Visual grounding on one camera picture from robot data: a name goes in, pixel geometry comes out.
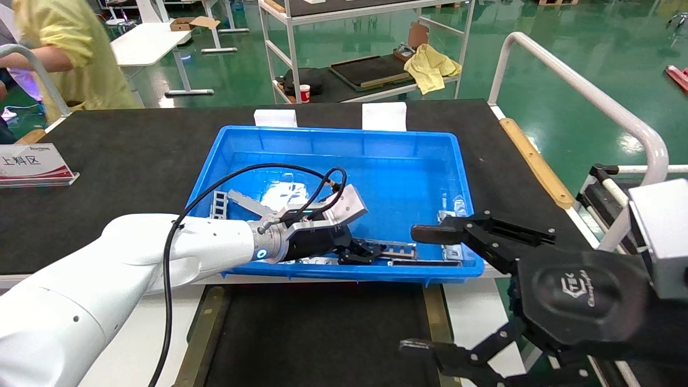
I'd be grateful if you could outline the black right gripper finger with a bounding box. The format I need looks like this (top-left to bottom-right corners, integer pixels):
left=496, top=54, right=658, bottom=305
left=411, top=210, right=557, bottom=275
left=399, top=317, right=539, bottom=387

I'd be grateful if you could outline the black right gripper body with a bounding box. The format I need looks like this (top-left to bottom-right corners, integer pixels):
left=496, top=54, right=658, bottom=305
left=511, top=250, right=688, bottom=374

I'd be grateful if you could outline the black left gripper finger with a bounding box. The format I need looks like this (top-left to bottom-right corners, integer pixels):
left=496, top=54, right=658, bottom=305
left=338, top=252, right=377, bottom=266
left=349, top=240, right=385, bottom=256

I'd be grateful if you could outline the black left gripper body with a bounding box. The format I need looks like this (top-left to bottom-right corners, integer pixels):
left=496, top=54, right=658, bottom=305
left=286, top=225, right=354, bottom=264

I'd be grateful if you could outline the grey slotted metal bracket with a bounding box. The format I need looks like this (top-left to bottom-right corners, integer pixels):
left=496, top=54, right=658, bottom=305
left=371, top=240, right=417, bottom=260

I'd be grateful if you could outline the black conveyor container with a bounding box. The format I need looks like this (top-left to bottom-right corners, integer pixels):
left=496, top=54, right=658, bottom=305
left=172, top=281, right=457, bottom=387

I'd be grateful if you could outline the blue plastic bin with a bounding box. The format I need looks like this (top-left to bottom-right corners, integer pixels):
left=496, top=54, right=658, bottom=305
left=183, top=125, right=485, bottom=284

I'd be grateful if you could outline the plain grey metal bar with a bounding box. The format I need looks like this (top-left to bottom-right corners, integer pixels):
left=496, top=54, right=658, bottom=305
left=228, top=189, right=280, bottom=217

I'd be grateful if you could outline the long wooden edge strip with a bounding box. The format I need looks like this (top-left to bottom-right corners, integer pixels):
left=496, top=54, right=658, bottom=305
left=500, top=118, right=575, bottom=210

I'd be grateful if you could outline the large white foam block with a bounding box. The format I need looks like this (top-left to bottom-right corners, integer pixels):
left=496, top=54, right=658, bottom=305
left=362, top=102, right=408, bottom=132

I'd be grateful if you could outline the small white foam block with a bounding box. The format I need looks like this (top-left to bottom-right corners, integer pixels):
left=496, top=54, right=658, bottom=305
left=254, top=110, right=298, bottom=128

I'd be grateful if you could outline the black bag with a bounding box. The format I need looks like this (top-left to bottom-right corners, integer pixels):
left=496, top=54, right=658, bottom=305
left=281, top=68, right=324, bottom=96

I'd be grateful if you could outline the yellow cloth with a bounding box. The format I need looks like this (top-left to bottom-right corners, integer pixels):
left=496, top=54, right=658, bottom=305
left=404, top=44, right=462, bottom=95

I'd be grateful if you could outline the black flat tray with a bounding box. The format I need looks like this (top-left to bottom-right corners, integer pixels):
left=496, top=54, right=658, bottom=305
left=329, top=54, right=414, bottom=92

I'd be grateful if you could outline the white metal shelf rack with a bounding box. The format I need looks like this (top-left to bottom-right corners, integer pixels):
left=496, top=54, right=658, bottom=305
left=258, top=0, right=476, bottom=104

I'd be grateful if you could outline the small cardboard piece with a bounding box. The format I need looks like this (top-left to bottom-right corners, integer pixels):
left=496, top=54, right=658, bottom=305
left=407, top=21, right=430, bottom=50

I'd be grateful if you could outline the red floor object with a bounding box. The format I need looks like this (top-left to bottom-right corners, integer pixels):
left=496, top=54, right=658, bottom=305
left=665, top=64, right=688, bottom=95

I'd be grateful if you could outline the open cardboard box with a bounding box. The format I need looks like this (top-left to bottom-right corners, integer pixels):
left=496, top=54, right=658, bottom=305
left=170, top=16, right=221, bottom=32

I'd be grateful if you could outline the white table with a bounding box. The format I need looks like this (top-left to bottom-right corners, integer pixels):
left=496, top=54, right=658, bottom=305
left=110, top=23, right=216, bottom=97

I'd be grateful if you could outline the red and white sign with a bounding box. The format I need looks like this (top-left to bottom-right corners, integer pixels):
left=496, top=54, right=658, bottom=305
left=0, top=143, right=80, bottom=187

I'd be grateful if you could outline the person in yellow coat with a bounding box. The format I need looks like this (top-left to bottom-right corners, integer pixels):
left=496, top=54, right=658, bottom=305
left=0, top=0, right=144, bottom=111

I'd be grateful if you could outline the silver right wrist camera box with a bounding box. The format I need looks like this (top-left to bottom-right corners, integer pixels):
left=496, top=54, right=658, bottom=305
left=628, top=179, right=688, bottom=302

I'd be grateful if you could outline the black machine frame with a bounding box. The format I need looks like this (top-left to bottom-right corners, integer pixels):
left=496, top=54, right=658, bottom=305
left=576, top=164, right=646, bottom=253

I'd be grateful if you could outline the grey ladder-shaped metal bracket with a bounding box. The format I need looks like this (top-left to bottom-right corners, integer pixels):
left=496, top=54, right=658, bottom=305
left=211, top=190, right=230, bottom=220

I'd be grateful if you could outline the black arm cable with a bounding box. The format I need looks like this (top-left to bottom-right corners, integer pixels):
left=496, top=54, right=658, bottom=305
left=148, top=164, right=348, bottom=387

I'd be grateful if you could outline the white tube guard rail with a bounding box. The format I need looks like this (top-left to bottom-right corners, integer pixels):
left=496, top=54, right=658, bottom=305
left=488, top=32, right=670, bottom=252

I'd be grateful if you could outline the white table leg frame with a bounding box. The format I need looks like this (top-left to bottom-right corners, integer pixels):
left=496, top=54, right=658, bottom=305
left=202, top=0, right=250, bottom=54

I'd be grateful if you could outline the grey tube guard rail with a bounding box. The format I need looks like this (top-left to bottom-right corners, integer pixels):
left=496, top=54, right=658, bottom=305
left=0, top=44, right=72, bottom=118

